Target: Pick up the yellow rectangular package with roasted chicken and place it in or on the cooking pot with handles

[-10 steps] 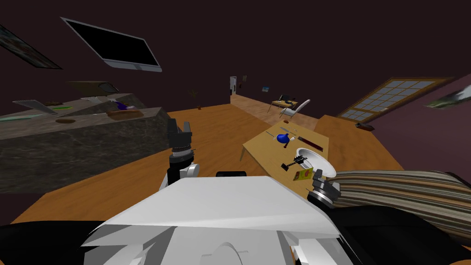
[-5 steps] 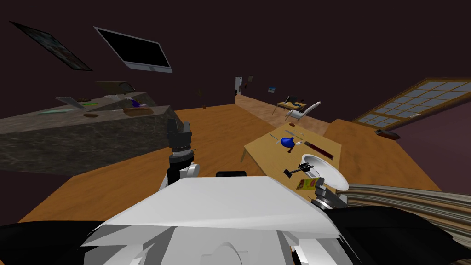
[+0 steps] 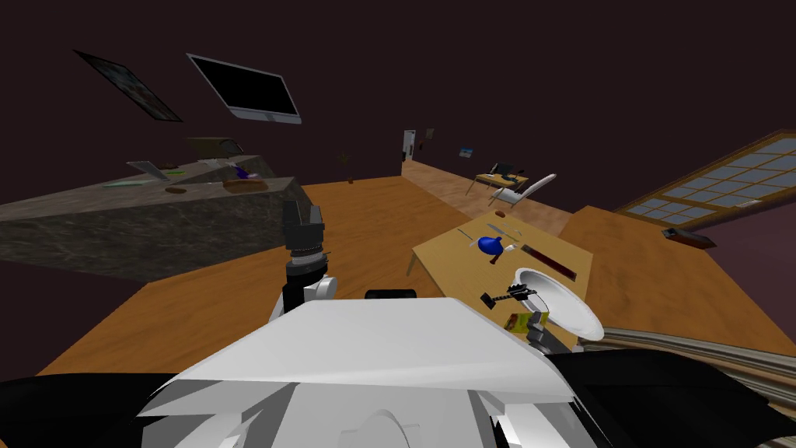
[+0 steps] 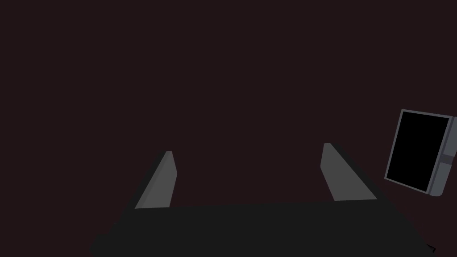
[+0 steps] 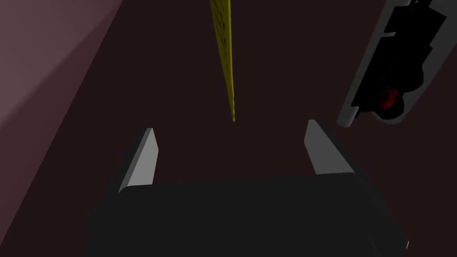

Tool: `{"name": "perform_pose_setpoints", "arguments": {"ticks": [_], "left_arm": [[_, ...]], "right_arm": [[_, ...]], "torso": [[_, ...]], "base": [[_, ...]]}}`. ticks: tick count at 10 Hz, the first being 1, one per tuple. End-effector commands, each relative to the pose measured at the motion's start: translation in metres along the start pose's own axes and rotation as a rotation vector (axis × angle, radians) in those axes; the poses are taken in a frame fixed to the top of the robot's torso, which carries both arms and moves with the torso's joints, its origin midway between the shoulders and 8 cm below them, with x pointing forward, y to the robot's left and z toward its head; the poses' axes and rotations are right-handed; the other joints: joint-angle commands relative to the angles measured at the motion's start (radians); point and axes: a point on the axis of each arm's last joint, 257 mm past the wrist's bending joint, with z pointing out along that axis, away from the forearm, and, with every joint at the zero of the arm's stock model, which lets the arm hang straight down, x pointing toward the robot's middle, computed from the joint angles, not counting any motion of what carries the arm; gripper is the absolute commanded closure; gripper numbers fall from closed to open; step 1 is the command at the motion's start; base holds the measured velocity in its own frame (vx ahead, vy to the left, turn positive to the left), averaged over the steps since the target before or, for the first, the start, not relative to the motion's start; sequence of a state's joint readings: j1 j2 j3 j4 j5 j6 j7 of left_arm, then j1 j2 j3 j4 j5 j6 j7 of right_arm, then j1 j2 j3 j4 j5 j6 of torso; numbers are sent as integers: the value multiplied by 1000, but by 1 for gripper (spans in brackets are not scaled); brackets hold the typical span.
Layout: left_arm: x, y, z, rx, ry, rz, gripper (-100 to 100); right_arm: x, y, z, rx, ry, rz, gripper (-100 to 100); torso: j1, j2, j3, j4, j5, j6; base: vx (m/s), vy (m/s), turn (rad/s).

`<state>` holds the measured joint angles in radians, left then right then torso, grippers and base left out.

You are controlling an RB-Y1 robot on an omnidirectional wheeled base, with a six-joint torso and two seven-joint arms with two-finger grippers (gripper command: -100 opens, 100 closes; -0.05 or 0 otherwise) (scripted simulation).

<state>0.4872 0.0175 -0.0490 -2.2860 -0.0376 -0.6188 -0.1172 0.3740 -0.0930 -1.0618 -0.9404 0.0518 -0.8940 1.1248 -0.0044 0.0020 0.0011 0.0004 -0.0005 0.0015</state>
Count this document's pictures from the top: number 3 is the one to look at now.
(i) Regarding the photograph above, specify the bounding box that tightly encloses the wall-mounted television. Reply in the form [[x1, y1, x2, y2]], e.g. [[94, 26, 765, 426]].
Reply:
[[186, 52, 303, 126]]

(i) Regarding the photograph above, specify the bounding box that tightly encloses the white chair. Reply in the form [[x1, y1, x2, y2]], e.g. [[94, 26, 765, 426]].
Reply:
[[488, 173, 558, 208]]

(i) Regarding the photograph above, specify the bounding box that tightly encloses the dark red long book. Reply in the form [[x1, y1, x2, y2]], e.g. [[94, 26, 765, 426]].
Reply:
[[520, 243, 579, 283]]

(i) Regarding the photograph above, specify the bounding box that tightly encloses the light wooden table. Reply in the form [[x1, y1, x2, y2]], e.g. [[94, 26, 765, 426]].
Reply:
[[407, 208, 594, 351]]

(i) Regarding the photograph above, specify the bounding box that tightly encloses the grey knife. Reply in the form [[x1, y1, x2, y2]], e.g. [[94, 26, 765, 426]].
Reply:
[[486, 222, 521, 244]]

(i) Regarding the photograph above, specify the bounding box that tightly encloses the dark brown flat box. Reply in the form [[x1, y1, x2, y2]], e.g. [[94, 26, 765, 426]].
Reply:
[[660, 227, 717, 250]]

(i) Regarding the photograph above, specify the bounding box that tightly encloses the white plate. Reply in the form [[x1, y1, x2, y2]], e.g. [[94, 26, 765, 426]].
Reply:
[[514, 267, 606, 343]]

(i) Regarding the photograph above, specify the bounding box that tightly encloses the dark framed wall picture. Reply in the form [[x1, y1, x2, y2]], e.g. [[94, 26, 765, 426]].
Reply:
[[72, 49, 184, 124]]

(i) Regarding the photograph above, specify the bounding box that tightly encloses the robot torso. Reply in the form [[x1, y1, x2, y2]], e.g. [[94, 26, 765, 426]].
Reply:
[[136, 289, 599, 448]]

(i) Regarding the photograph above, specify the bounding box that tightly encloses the dark marble counter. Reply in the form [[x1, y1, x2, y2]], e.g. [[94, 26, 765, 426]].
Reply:
[[0, 136, 313, 282]]

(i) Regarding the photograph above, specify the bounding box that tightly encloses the yellow green box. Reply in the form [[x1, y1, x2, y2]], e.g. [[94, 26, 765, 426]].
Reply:
[[503, 310, 550, 333]]

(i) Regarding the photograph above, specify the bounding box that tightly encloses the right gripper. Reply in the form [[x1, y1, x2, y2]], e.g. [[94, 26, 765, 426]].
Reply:
[[525, 313, 564, 356]]

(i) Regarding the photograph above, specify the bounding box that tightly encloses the black long-handled utensil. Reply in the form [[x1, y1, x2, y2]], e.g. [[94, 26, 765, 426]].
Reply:
[[480, 282, 539, 311]]

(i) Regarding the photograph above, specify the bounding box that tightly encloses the wooden desk with computer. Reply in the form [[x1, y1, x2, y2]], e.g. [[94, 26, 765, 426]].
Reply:
[[466, 162, 530, 198]]

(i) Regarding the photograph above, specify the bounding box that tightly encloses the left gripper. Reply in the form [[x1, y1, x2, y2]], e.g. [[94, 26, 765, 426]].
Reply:
[[282, 198, 326, 254]]

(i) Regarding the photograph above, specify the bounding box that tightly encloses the wooden framed window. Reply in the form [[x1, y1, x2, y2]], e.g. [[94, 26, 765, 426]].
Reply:
[[613, 128, 796, 229]]

